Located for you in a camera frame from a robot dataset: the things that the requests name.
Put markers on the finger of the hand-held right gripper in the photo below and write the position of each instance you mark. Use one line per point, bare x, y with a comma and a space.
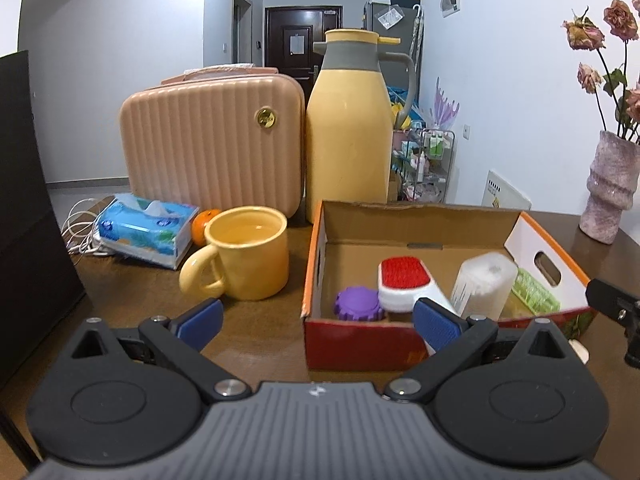
615, 302

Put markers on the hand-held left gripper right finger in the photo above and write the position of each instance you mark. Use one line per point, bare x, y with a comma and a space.
440, 326

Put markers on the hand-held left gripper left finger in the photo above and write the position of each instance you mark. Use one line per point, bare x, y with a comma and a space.
200, 321

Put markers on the red white lint brush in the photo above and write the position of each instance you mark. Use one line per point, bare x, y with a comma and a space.
405, 280

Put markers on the translucent white plastic box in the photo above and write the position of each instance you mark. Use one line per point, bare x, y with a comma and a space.
482, 285

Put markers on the green spray bottle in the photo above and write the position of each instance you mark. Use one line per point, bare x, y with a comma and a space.
535, 292

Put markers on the red cardboard box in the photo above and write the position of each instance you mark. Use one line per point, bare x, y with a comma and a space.
360, 345

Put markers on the purple lid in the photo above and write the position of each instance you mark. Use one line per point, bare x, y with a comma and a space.
357, 302

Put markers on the yellow mug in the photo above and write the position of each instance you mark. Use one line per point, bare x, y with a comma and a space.
250, 260

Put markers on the orange fruit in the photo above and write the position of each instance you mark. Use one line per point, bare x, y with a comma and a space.
200, 227

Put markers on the blue tissue pack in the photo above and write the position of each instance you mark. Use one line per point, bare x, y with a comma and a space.
140, 235

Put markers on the pink textured vase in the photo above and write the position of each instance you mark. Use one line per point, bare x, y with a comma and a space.
610, 190

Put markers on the metal storage cart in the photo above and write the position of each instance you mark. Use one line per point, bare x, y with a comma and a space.
435, 160

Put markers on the pink ribbed hard case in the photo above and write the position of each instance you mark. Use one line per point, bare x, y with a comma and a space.
200, 150

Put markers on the yellow thermos jug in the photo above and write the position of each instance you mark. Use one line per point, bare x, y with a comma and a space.
350, 150

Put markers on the blue yellow plastic bags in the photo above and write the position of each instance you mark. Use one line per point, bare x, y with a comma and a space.
402, 115

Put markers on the dried pink roses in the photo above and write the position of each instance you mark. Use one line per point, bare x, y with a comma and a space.
582, 35

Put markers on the hanging folded umbrella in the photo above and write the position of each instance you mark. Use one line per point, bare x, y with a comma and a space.
416, 45

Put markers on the white paper notice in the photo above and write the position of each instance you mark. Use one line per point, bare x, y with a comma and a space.
297, 44

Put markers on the dark brown entrance door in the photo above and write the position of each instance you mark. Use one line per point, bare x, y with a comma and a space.
277, 35

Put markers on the clear plastic packet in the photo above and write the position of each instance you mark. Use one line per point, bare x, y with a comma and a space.
390, 17

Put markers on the grey refrigerator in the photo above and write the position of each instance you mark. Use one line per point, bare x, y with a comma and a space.
370, 15

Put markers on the purple wall sticker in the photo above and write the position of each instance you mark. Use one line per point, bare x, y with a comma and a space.
445, 105

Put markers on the grey interior door frame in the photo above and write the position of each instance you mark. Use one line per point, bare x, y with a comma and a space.
242, 25

